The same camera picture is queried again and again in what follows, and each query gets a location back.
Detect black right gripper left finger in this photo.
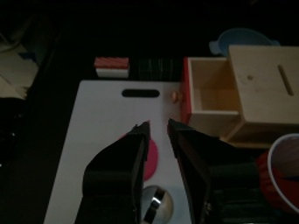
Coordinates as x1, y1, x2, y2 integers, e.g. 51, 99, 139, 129
75, 121, 152, 224

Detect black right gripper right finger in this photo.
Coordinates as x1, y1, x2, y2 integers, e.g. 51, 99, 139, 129
167, 117, 261, 224

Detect pink dough disc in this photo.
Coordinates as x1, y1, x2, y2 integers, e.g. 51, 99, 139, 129
119, 133, 160, 182

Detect round metal cutter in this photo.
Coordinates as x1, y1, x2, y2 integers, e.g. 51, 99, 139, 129
140, 185, 175, 224

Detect red front wooden drawer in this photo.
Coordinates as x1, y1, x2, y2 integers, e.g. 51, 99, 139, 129
171, 56, 241, 137

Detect blue bowl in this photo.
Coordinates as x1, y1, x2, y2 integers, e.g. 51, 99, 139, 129
208, 27, 281, 58

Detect white cutting board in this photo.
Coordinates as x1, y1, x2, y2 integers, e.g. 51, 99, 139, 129
43, 80, 193, 224

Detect red plastic cup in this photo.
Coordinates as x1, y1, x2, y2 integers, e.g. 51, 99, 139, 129
255, 133, 299, 215

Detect wooden box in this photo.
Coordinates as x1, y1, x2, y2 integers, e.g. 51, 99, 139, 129
219, 45, 299, 149

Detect red and white block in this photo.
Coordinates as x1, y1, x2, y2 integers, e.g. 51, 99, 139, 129
93, 56, 131, 79

